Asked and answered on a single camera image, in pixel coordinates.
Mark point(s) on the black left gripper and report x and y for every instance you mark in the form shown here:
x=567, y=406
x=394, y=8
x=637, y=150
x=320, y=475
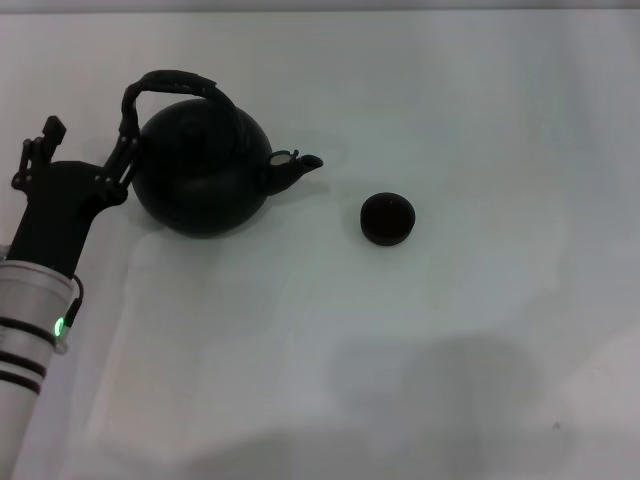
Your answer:
x=60, y=210

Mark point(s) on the black round teapot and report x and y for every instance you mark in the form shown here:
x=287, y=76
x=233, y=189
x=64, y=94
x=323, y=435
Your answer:
x=200, y=180

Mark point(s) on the small black teacup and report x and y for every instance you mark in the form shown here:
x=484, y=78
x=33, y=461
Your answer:
x=388, y=219

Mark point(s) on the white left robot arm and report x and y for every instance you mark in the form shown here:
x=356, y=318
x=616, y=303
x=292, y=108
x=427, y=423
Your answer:
x=25, y=340

